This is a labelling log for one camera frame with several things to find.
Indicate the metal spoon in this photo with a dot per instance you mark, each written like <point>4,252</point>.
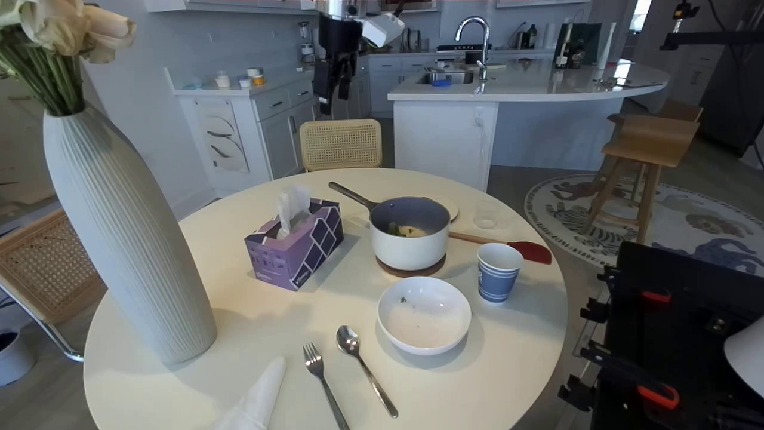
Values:
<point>347,336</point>

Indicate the white lamp shade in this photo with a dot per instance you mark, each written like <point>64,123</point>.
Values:
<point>748,358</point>

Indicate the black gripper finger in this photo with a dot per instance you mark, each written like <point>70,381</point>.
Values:
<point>343,76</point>
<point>325,87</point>

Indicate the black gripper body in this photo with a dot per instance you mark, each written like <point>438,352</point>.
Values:
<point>340,38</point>

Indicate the white floor pot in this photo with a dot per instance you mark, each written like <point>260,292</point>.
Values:
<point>12,360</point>

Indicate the blue and white cup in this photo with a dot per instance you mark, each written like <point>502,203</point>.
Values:
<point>496,278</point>

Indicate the chrome kitchen faucet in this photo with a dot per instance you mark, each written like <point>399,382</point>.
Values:
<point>482,47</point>

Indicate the black equipment case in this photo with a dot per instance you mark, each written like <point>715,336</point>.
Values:
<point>684,350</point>

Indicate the red case latch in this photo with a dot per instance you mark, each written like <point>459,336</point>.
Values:
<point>660,396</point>
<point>656,297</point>

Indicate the rattan chair with metal frame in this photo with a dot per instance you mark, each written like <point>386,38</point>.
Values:
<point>39,270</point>

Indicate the round patterned rug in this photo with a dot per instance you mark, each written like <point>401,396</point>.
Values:
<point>684,223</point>

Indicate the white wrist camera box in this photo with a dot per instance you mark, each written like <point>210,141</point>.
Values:
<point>383,28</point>

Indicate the yellow wicker chair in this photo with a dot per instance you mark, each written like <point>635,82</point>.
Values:
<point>342,144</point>

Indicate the metal fork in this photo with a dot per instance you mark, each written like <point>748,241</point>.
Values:
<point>312,358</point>

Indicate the dark round trivet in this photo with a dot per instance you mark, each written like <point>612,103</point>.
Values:
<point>413,272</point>

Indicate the wooden bar stool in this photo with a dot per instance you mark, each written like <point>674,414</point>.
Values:
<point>647,139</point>

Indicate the white floral panel cabinet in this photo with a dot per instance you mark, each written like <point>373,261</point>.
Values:
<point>228,144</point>

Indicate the white pulled tissue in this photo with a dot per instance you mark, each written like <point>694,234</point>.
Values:
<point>259,396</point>

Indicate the small white cup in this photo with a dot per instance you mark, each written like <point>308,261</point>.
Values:
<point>223,82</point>

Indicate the purple patterned tissue box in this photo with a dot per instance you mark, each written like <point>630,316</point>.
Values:
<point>299,253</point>

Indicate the dark tall cabinet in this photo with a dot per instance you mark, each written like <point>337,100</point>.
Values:
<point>731,103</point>

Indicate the tall white ribbed vase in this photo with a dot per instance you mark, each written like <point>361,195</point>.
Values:
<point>126,238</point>

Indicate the small orange jar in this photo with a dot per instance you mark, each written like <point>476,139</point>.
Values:
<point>255,78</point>

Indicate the black camera stand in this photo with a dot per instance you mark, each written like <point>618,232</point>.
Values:
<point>707,37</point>

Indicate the cream calla lily bouquet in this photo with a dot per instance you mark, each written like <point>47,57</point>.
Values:
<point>54,25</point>

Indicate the white ceramic bowl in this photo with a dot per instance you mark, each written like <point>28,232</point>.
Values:
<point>421,317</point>

